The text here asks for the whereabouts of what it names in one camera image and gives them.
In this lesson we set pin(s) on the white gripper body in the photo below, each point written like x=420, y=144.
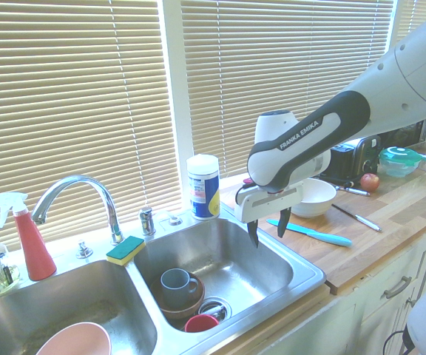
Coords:
x=268, y=205

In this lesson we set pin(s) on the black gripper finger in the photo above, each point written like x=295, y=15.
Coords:
x=253, y=231
x=283, y=222

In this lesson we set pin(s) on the teal kitchen knife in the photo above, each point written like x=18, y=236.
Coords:
x=327, y=238

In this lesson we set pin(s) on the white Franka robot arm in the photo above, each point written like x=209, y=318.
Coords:
x=309, y=140

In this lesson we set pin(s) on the stainless steel double sink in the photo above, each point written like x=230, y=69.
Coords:
x=235, y=259

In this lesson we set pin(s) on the steel table knife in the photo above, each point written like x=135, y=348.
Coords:
x=361, y=219

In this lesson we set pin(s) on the white sink sprayer cap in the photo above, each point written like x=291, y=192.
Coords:
x=174, y=221

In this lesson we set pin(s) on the white ceramic bowl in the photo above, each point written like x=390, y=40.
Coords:
x=318, y=201

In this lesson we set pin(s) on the white wipes canister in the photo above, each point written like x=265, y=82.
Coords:
x=202, y=188

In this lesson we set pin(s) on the silver peeler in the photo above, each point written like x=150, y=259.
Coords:
x=353, y=191

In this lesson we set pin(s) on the steel drain strainer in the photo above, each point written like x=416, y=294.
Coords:
x=220, y=308

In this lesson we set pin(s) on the brown wooden bowl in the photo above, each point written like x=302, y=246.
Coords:
x=194, y=301

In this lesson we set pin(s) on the red apple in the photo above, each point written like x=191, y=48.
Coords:
x=370, y=182

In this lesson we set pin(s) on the grey mug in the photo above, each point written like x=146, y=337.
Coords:
x=174, y=286

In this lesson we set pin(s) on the black chrome toaster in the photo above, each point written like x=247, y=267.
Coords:
x=361, y=155

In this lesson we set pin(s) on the red cup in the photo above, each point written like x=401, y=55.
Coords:
x=200, y=324

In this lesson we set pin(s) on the yellow green sponge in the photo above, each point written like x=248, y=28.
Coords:
x=124, y=251

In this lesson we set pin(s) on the green lidded glass containers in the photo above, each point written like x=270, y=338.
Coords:
x=399, y=161

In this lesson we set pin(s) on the medium beige window blind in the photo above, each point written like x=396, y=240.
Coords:
x=272, y=55

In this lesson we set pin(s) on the dark microwave oven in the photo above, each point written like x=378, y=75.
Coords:
x=409, y=133

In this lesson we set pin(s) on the chrome curved faucet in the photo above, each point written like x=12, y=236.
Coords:
x=102, y=192

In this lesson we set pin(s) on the chrome faucet knob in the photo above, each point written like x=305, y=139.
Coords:
x=84, y=250

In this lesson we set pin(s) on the pink bowl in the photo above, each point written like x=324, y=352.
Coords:
x=76, y=340

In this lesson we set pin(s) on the red spray bottle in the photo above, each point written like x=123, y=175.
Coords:
x=35, y=251

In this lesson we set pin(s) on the wide beige window blind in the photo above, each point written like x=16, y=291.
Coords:
x=69, y=92

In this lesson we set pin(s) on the narrow beige window blind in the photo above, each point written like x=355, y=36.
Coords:
x=416, y=15

